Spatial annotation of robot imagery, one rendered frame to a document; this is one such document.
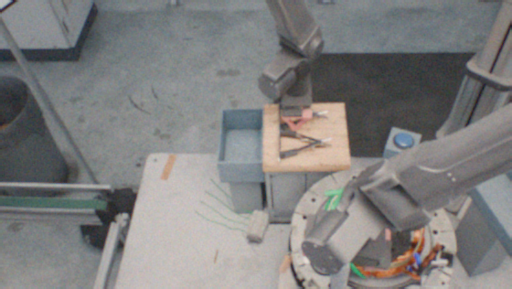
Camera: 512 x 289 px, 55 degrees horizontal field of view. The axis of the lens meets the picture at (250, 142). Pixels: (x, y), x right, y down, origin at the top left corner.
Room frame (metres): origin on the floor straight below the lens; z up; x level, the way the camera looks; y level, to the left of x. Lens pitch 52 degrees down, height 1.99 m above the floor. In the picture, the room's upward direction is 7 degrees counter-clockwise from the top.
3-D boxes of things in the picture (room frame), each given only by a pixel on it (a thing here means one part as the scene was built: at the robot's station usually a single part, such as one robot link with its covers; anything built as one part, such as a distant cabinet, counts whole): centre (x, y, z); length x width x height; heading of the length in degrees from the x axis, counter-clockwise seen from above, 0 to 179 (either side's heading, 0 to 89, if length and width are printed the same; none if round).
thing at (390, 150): (0.68, -0.37, 0.91); 0.07 x 0.07 x 0.25; 60
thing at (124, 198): (1.19, 0.67, 0.01); 0.34 x 0.34 x 0.02
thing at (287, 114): (0.73, -0.11, 1.13); 0.07 x 0.07 x 0.09; 83
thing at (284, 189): (0.72, -0.13, 0.91); 0.19 x 0.19 x 0.26; 82
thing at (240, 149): (0.74, 0.02, 0.92); 0.17 x 0.11 x 0.28; 172
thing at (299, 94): (0.76, -0.12, 1.20); 0.10 x 0.07 x 0.07; 173
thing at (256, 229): (0.63, 0.01, 0.80); 0.10 x 0.05 x 0.04; 154
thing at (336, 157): (0.72, -0.13, 1.05); 0.20 x 0.19 x 0.02; 82
